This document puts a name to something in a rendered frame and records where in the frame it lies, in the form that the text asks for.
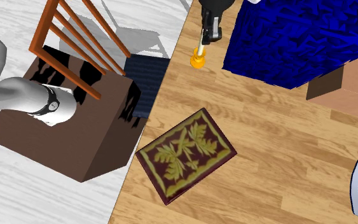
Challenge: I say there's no wooden chair with blue seat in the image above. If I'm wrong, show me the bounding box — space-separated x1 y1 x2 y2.
28 0 171 120

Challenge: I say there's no yellow-handled white-shaft tool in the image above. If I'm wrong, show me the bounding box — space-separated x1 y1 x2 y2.
189 29 207 69

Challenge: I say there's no blue crumpled block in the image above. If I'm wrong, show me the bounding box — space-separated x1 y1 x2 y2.
221 0 358 91

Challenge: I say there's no tan cardboard box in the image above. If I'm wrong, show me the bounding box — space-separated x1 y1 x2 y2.
305 50 358 123

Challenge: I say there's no maroon book with green leaves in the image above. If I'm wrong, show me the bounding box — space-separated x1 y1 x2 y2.
135 107 238 206

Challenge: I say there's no brown robot stand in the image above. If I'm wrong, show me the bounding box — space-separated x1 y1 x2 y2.
0 45 149 183

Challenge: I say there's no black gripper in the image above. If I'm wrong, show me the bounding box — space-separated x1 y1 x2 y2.
198 0 236 45

